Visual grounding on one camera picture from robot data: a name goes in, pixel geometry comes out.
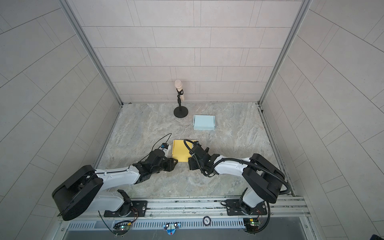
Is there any yellow paper box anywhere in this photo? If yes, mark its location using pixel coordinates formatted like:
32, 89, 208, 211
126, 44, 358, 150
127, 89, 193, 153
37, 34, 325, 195
172, 140, 191, 163

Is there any light blue paper box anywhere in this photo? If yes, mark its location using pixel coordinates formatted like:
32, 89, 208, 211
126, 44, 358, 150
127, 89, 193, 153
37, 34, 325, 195
193, 115, 216, 131

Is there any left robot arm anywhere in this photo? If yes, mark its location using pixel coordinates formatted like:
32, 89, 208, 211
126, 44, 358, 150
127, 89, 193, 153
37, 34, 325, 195
52, 149, 178, 221

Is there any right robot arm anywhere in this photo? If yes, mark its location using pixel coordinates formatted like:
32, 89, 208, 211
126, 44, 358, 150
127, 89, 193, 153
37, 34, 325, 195
183, 139, 292, 215

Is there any round black badge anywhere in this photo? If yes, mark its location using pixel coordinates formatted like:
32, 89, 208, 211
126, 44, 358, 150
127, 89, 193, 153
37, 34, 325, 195
203, 216, 212, 227

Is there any blue sticker marker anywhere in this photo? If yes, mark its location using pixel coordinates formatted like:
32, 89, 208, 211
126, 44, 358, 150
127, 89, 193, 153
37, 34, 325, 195
163, 223, 181, 236

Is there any left circuit board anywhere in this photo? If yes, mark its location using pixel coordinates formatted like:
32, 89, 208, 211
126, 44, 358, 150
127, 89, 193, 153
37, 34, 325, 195
114, 221, 133, 231

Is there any circuit board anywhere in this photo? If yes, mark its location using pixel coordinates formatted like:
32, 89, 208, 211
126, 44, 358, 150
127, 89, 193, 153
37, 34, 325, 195
243, 218, 260, 233
114, 221, 133, 231

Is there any beige microphone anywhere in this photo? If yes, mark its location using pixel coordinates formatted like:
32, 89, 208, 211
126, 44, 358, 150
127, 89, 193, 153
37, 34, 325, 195
175, 80, 185, 102

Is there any right circuit board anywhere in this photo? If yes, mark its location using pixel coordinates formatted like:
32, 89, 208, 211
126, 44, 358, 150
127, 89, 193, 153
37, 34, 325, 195
243, 218, 260, 233

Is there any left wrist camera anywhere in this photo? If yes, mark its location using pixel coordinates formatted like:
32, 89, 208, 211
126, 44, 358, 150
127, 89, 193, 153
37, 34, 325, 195
160, 143, 170, 157

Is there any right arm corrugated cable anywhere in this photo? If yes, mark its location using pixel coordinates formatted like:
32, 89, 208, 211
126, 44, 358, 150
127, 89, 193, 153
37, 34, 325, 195
183, 138, 292, 196

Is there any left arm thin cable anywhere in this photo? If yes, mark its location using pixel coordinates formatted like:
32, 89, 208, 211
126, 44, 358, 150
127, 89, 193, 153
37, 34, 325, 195
139, 132, 173, 163

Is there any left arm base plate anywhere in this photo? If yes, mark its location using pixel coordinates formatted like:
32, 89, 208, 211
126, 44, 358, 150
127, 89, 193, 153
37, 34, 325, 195
103, 201, 148, 218

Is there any aluminium mounting rail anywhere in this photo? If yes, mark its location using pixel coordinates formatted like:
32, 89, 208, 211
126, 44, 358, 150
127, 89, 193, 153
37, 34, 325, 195
78, 195, 310, 220

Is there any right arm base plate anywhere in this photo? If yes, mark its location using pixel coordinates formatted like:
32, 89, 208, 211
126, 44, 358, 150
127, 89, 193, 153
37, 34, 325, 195
221, 199, 268, 216

